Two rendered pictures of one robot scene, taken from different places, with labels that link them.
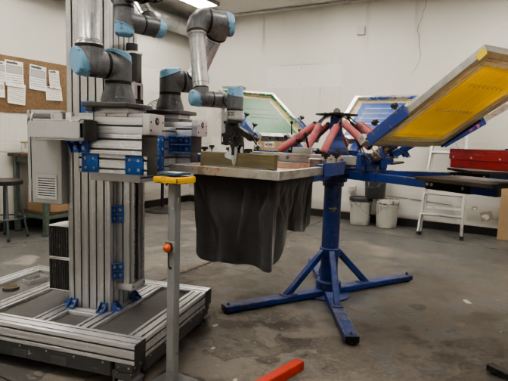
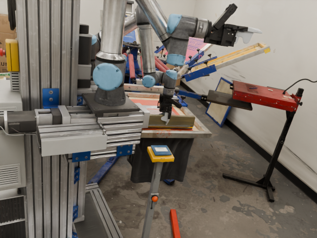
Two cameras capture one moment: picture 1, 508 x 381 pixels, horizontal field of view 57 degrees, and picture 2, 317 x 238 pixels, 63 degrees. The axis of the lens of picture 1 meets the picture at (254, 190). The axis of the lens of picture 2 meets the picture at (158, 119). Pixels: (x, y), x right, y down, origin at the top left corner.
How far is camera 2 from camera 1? 1.89 m
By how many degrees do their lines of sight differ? 50
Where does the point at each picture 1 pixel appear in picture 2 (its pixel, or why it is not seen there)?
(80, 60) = (119, 81)
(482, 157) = (251, 97)
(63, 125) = (89, 140)
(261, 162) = (185, 121)
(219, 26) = not seen: hidden behind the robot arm
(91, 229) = (54, 194)
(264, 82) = not seen: outside the picture
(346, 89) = not seen: outside the picture
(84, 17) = (118, 32)
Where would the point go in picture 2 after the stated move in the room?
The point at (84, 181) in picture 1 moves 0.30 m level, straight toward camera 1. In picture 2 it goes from (45, 159) to (92, 180)
